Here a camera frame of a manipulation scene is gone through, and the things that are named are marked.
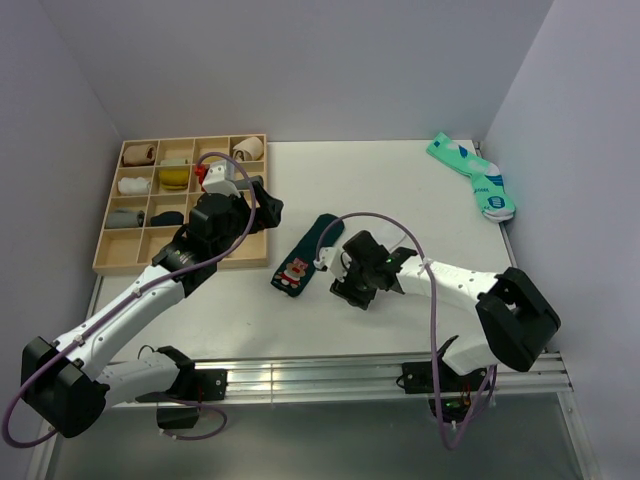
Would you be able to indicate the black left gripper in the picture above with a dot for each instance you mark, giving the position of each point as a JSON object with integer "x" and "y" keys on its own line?
{"x": 269, "y": 211}

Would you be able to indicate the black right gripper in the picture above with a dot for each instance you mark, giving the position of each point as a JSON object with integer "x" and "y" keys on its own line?
{"x": 347, "y": 292}

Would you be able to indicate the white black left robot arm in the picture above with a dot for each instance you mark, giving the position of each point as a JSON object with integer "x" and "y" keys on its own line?
{"x": 71, "y": 381}

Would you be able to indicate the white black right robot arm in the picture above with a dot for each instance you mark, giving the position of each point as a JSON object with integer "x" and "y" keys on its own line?
{"x": 510, "y": 323}

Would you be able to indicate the dark grey rolled sock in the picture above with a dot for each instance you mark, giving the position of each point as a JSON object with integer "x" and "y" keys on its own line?
{"x": 243, "y": 184}

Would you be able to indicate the dark green reindeer sock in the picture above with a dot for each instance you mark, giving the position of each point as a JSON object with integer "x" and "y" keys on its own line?
{"x": 295, "y": 272}

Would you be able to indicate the cream brown rolled sock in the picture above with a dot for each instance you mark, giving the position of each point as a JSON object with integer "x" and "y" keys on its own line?
{"x": 248, "y": 150}

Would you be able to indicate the red rolled sock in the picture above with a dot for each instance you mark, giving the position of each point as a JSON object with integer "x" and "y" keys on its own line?
{"x": 201, "y": 172}

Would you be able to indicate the dark navy rolled sock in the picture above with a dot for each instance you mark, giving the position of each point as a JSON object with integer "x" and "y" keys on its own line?
{"x": 168, "y": 218}

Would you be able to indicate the mustard yellow rolled sock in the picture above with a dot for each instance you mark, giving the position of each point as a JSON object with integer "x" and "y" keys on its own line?
{"x": 173, "y": 179}

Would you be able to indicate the pale green rolled sock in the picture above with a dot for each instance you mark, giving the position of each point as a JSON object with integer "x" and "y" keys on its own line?
{"x": 174, "y": 161}

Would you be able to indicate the wooden compartment tray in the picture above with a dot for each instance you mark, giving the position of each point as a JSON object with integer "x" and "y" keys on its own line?
{"x": 128, "y": 251}

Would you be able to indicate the beige rolled sock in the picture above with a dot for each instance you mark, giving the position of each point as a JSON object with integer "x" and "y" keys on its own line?
{"x": 139, "y": 155}

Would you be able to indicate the mint green patterned sock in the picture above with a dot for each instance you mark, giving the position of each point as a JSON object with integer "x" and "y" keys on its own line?
{"x": 486, "y": 179}

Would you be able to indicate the white rolled sock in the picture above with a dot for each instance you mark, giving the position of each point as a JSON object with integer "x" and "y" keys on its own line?
{"x": 133, "y": 186}

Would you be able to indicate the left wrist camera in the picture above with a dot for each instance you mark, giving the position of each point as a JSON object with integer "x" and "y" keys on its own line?
{"x": 220, "y": 179}

